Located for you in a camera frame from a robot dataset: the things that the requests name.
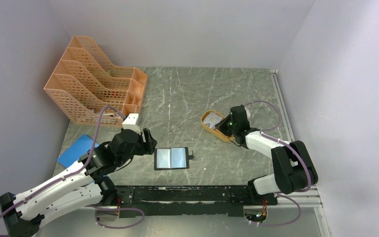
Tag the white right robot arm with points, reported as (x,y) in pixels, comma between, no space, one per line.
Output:
(293,170)

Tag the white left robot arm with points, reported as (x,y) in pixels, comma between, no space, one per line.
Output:
(85,182)

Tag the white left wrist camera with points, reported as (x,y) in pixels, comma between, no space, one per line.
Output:
(132,122)

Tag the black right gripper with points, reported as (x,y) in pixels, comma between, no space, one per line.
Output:
(221,125)

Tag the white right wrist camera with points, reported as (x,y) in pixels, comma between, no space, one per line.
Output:
(248,114)

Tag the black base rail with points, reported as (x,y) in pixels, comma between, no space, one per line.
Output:
(183,199)

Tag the black leather card holder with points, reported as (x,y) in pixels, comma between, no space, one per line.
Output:
(172,158)

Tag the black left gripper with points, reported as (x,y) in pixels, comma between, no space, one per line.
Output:
(150,141)

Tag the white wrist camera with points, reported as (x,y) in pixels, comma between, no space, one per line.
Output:
(132,122)
(248,114)

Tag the orange mesh file organizer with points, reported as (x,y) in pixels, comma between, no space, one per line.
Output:
(85,80)

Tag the credit card in tray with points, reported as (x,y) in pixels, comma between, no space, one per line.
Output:
(212,119)

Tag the orange oval tray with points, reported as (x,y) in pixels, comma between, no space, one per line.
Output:
(216,132)

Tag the blue folder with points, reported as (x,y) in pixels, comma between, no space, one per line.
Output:
(79,147)

